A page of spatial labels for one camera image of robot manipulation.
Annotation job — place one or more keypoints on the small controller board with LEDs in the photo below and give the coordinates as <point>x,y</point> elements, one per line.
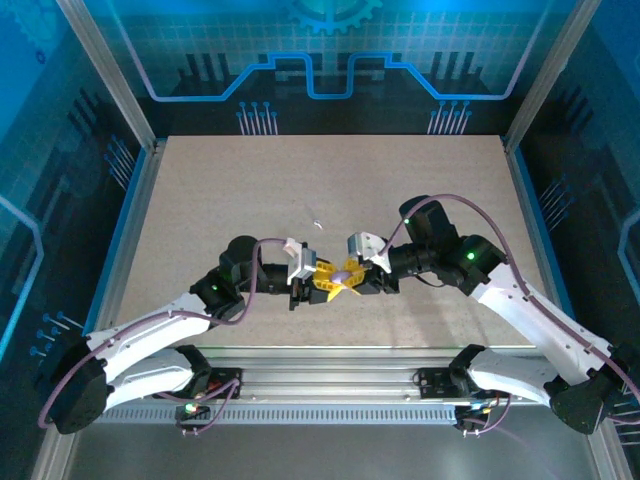
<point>472,415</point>
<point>192,410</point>

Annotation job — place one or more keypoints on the aluminium side rail blue strip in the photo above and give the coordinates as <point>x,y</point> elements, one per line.
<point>525,200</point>
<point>135,225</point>

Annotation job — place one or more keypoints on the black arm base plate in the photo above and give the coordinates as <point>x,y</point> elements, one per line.
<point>432,382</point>
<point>225,382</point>

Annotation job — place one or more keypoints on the white earbud charging case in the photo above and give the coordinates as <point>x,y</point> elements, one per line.
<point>341,276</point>

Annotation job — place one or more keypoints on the grey metal sheet panel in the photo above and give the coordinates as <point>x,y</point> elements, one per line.
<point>325,455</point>

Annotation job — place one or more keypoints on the aluminium frame post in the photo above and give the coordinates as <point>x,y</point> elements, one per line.
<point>107,75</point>
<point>550,70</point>

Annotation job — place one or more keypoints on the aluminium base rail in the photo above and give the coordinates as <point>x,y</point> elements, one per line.
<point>325,375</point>

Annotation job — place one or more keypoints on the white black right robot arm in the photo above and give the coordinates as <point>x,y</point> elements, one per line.
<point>530,320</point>

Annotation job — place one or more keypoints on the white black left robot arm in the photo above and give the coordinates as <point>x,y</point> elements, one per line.
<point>150,330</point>

